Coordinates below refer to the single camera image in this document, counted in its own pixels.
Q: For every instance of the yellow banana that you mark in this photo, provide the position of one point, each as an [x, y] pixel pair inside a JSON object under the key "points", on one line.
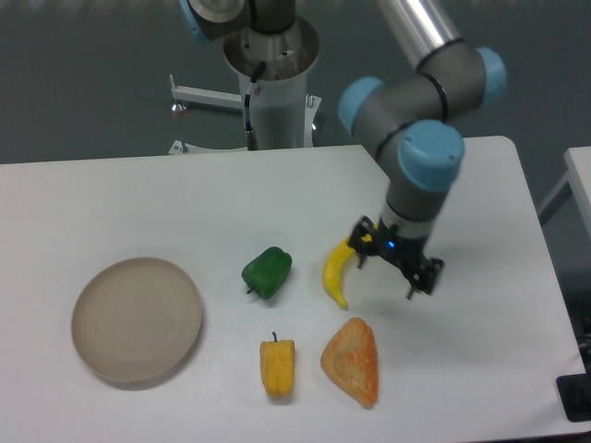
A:
{"points": [[334, 268]]}

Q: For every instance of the beige round plate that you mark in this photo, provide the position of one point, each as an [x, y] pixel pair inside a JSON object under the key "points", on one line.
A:
{"points": [[137, 321]]}

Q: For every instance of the yellow bell pepper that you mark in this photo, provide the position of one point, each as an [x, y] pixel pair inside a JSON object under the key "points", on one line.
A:
{"points": [[277, 365]]}

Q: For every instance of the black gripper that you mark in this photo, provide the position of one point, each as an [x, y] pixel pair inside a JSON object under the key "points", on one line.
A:
{"points": [[401, 242]]}

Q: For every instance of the white side table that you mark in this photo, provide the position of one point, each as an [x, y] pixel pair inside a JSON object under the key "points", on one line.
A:
{"points": [[575, 182]]}

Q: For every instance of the orange pumpkin slice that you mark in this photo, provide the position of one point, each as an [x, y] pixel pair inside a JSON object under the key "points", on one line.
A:
{"points": [[350, 360]]}

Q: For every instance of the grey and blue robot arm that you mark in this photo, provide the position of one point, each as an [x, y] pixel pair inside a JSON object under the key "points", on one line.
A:
{"points": [[404, 128]]}

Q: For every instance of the black device at table edge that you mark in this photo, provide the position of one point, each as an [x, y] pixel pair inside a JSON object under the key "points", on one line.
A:
{"points": [[574, 392]]}

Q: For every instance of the green bell pepper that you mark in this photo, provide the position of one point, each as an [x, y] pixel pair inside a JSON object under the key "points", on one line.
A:
{"points": [[265, 274]]}

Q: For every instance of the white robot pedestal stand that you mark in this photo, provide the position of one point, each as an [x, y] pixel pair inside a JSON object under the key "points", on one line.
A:
{"points": [[272, 72]]}

